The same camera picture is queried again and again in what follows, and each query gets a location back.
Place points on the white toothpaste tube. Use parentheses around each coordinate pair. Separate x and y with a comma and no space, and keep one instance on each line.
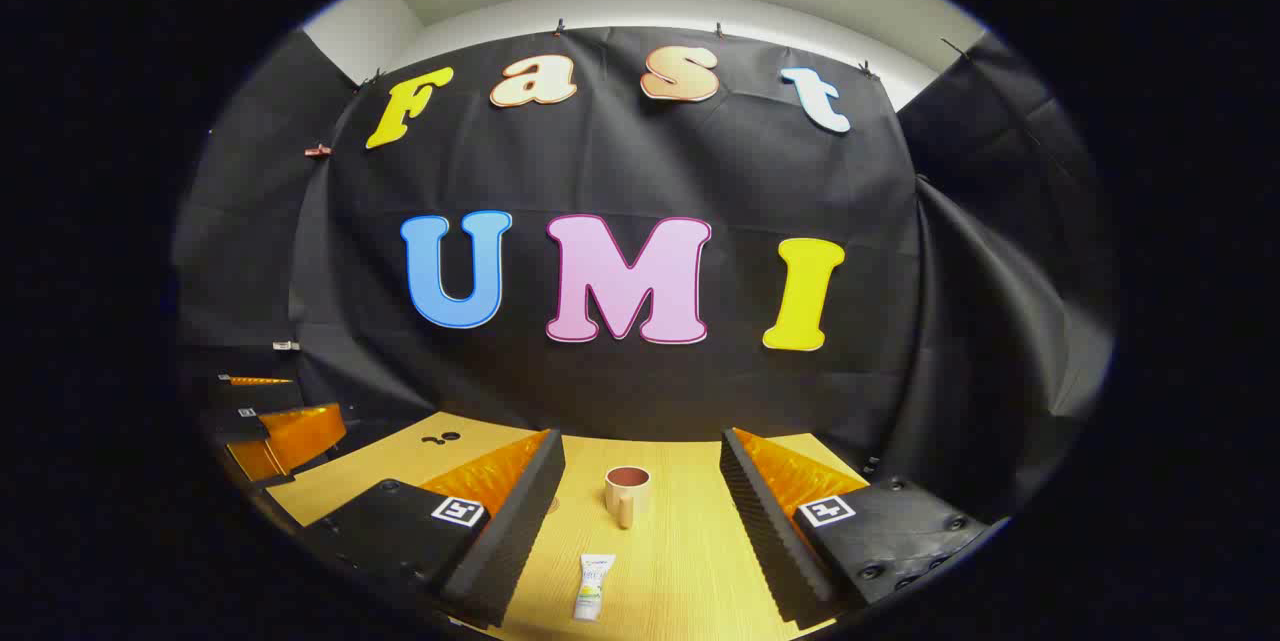
(594,586)

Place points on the beige cup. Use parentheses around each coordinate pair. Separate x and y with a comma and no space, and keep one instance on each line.
(628,503)

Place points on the wooden desktop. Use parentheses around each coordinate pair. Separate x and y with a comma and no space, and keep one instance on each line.
(670,561)

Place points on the black backdrop cloth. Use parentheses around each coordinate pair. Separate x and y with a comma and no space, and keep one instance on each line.
(740,171)

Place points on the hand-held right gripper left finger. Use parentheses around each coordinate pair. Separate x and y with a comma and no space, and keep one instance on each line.
(520,531)

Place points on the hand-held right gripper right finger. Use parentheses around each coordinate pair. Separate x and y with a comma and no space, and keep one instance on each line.
(760,531)

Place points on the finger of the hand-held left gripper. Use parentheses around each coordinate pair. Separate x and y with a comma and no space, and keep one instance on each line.
(255,393)
(295,436)

